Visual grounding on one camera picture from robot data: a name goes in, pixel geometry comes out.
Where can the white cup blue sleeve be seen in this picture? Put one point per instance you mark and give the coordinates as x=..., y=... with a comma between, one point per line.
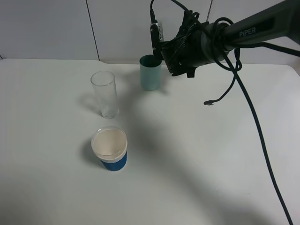
x=110, y=144

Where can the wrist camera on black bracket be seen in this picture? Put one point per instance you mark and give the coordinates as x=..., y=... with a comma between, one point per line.
x=157, y=39

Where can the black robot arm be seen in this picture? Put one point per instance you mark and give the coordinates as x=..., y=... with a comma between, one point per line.
x=280, y=20

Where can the tall clear glass tumbler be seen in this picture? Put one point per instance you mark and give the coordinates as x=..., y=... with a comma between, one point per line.
x=104, y=86

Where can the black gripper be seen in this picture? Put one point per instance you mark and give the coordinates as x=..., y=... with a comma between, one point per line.
x=189, y=49

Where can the teal green plastic cup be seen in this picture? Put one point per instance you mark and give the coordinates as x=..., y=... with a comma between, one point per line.
x=150, y=72

